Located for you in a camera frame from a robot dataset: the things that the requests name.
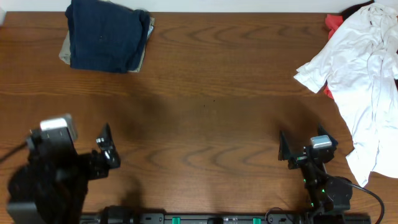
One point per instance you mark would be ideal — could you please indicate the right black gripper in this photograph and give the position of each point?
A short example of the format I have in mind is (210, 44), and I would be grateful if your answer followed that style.
(301, 158)

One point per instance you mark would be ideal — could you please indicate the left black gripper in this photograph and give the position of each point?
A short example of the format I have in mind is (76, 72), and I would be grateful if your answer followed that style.
(97, 160)

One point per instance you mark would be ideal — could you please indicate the navy blue shorts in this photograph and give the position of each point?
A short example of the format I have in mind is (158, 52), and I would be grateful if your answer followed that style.
(105, 36)

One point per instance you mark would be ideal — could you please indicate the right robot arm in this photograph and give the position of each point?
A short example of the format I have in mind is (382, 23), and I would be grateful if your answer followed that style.
(329, 196)

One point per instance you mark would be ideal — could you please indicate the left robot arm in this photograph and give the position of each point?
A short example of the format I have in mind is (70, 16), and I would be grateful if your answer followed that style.
(52, 186)

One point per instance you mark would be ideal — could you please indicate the white patterned shirt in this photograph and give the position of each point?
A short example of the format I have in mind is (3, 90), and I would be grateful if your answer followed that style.
(359, 66)

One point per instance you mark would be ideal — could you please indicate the red garment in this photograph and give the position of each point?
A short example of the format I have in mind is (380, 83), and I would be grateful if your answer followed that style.
(332, 22)

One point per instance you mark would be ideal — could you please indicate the black garment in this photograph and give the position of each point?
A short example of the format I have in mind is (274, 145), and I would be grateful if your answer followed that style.
(352, 9)

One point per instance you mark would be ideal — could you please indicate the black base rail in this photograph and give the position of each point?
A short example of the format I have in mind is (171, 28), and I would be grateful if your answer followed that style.
(120, 215)

